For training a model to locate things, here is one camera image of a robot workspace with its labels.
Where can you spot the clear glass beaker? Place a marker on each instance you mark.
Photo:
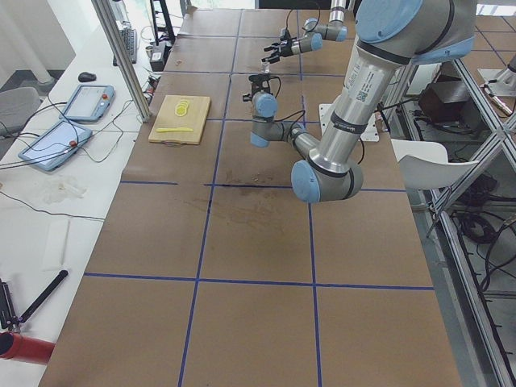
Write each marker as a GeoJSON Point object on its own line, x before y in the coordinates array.
{"type": "Point", "coordinates": [265, 67]}

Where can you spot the teach pendant near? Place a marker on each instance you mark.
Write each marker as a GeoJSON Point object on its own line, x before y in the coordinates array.
{"type": "Point", "coordinates": [56, 145]}

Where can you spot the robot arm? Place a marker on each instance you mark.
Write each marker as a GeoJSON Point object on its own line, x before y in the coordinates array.
{"type": "Point", "coordinates": [315, 33]}
{"type": "Point", "coordinates": [389, 35]}

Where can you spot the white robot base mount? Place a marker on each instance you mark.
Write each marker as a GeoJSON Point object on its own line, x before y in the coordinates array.
{"type": "Point", "coordinates": [368, 128]}

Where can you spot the black computer mouse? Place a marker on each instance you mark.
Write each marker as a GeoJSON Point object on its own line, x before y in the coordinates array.
{"type": "Point", "coordinates": [86, 77]}

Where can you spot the teach pendant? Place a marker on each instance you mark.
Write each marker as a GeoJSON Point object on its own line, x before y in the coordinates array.
{"type": "Point", "coordinates": [56, 145]}
{"type": "Point", "coordinates": [88, 103]}

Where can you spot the crumpled plastic wrap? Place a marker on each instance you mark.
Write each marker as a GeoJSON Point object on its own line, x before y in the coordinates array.
{"type": "Point", "coordinates": [62, 187]}

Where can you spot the yellow plastic knife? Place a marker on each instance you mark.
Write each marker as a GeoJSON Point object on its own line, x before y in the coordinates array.
{"type": "Point", "coordinates": [174, 129]}

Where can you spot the teach pendant far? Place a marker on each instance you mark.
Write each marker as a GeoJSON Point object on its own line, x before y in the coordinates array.
{"type": "Point", "coordinates": [88, 103]}

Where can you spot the red cylinder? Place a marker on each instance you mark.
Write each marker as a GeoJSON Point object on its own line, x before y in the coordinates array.
{"type": "Point", "coordinates": [25, 349]}

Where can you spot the black rod tool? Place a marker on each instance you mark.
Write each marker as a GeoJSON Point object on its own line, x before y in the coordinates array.
{"type": "Point", "coordinates": [43, 296]}

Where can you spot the aluminium frame post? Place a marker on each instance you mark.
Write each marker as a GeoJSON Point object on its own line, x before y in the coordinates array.
{"type": "Point", "coordinates": [109, 26]}

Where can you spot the bamboo cutting board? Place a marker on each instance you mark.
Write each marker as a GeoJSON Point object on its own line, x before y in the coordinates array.
{"type": "Point", "coordinates": [198, 110]}

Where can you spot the white foam strip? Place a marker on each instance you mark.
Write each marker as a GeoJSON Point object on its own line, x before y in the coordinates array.
{"type": "Point", "coordinates": [54, 252]}

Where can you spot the black box on desk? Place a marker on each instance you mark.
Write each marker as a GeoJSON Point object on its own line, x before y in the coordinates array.
{"type": "Point", "coordinates": [159, 55]}

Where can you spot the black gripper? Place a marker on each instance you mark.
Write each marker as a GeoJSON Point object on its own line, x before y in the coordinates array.
{"type": "Point", "coordinates": [286, 47]}
{"type": "Point", "coordinates": [259, 85]}

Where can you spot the black keyboard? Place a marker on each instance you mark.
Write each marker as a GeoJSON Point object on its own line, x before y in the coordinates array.
{"type": "Point", "coordinates": [129, 39]}

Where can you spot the white chair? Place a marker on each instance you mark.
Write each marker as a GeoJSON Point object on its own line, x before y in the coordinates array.
{"type": "Point", "coordinates": [425, 164]}

